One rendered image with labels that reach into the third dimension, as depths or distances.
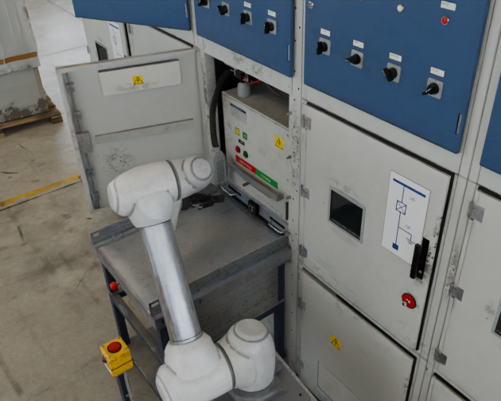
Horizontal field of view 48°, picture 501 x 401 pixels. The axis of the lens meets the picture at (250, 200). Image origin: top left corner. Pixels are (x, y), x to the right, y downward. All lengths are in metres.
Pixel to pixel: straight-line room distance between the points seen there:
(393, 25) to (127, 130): 1.43
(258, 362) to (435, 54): 1.04
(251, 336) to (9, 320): 2.15
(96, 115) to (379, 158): 1.35
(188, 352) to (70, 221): 2.71
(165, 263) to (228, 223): 0.97
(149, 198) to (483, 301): 1.02
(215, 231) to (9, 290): 1.71
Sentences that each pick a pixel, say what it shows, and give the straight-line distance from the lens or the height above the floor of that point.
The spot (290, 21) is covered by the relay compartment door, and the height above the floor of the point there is 1.85.
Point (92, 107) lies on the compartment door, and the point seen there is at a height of 1.38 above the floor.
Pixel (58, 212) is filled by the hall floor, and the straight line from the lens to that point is 4.45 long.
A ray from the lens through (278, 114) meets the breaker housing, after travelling 2.36.
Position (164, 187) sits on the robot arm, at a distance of 1.67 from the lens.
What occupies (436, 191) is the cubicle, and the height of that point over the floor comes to 1.51.
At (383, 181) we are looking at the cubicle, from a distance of 1.84.
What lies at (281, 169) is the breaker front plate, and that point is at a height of 1.18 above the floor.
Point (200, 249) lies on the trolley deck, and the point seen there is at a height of 0.85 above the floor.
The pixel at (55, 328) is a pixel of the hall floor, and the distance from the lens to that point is 3.53.
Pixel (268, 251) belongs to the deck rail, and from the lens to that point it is 2.42.
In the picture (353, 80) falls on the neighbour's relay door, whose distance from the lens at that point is 1.80.
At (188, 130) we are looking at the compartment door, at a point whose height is 1.18.
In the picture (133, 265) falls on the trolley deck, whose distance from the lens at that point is 2.47.
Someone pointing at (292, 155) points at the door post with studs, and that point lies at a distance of 2.20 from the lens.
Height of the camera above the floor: 2.43
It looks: 35 degrees down
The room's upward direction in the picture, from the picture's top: 2 degrees counter-clockwise
